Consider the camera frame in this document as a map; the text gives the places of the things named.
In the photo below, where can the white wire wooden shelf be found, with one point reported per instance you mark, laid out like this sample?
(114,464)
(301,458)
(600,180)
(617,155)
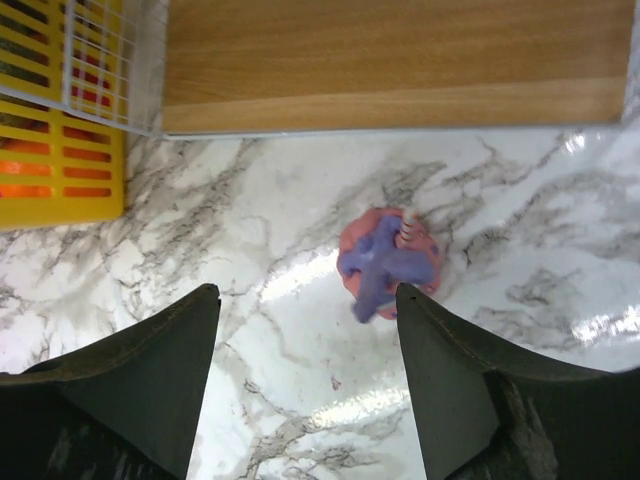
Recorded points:
(200,68)

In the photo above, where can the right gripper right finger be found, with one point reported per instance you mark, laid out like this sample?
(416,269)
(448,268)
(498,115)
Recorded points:
(486,408)

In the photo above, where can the purple bunny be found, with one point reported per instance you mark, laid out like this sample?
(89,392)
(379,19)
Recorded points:
(380,250)

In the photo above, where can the yellow plastic basket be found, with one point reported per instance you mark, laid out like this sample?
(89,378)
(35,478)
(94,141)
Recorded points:
(63,105)

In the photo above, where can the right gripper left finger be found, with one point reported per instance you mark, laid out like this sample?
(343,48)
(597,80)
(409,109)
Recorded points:
(124,407)

